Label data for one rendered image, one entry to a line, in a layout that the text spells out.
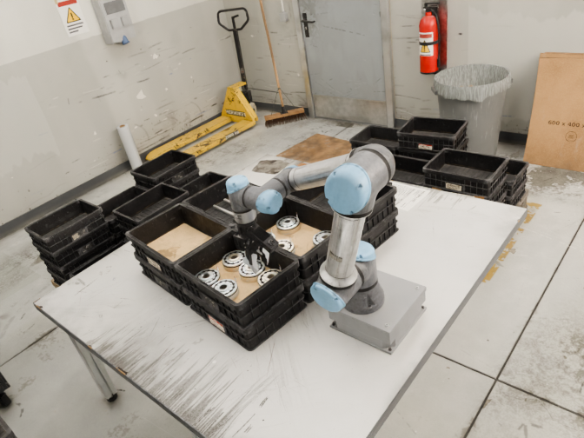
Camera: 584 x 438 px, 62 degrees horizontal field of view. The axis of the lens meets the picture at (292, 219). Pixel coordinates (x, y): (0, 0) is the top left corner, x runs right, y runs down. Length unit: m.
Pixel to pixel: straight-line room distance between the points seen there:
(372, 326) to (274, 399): 0.39
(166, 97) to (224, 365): 4.16
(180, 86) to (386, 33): 2.31
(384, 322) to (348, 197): 0.58
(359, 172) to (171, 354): 1.04
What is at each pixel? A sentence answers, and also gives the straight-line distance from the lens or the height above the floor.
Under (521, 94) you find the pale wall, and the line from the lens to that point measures 4.48.
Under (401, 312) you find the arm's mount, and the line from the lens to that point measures 1.69.
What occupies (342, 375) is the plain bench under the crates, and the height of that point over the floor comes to 0.70.
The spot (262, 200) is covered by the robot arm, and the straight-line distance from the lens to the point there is 1.49.
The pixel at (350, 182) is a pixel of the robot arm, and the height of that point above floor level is 1.41.
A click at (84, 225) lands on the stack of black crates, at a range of 3.33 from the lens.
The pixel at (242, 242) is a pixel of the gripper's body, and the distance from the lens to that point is 1.68.
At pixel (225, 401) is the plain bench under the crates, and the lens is 1.68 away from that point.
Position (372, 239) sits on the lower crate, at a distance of 2.09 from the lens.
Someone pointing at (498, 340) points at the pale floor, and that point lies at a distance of 2.74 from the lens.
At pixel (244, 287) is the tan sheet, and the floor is 0.83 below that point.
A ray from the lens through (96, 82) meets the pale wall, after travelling 5.15.
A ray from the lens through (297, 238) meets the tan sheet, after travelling 2.04.
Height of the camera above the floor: 1.98
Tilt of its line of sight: 32 degrees down
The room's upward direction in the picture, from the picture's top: 11 degrees counter-clockwise
